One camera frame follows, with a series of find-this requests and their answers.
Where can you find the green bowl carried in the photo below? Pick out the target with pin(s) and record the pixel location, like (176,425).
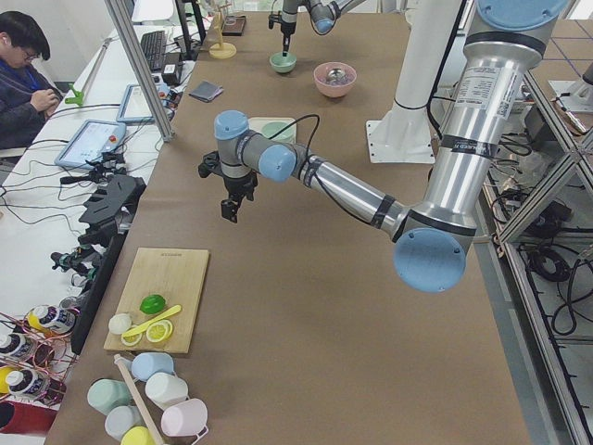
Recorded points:
(282,63)

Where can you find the grey cloth stack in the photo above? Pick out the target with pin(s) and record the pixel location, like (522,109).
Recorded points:
(206,91)

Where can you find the metal scoop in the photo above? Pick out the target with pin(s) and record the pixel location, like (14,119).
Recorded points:
(337,76)

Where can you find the pink bowl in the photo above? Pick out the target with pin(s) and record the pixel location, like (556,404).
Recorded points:
(319,74)

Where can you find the wooden mug tree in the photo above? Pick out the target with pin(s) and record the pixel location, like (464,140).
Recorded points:
(218,48)

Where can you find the bamboo cutting board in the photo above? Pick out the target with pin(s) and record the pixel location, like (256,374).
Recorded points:
(163,282)

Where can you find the green bowl on tray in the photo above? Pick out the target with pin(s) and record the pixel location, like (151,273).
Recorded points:
(276,130)

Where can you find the yellow plastic knife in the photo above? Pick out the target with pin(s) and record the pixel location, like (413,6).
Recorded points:
(139,329)

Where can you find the green lime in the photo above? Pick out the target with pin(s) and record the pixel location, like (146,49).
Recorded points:
(152,304)

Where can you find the black keyboard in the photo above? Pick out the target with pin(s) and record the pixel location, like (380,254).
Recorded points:
(153,45)

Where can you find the blue teach pendant far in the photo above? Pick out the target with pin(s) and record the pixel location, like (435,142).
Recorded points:
(134,110)

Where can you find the blue teach pendant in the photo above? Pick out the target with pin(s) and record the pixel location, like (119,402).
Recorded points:
(89,143)
(134,110)

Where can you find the lemon slice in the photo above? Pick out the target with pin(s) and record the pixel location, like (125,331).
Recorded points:
(132,340)
(159,331)

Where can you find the blue teach pendant near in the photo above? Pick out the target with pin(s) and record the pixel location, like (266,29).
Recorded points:
(89,143)

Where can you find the white garlic bulb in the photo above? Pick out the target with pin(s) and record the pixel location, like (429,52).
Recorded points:
(120,323)

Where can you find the light blue mug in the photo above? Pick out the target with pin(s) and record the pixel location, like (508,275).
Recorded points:
(147,364)

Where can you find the white mug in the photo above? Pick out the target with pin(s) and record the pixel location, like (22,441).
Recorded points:
(166,390)

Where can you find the pink mug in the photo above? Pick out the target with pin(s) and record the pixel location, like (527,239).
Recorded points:
(186,418)

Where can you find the mint green mug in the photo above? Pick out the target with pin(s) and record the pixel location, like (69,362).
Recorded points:
(104,395)

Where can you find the seated person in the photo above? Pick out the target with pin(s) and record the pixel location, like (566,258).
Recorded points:
(28,99)

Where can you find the grey mug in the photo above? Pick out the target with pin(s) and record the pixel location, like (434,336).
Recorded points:
(121,419)

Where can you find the yellow mug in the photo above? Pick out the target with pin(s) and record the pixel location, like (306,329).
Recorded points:
(137,435)

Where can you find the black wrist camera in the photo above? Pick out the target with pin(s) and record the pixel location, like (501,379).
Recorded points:
(210,164)

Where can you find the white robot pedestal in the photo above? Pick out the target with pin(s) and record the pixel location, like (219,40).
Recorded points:
(403,135)

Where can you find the aluminium frame post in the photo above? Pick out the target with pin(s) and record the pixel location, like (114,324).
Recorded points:
(118,13)

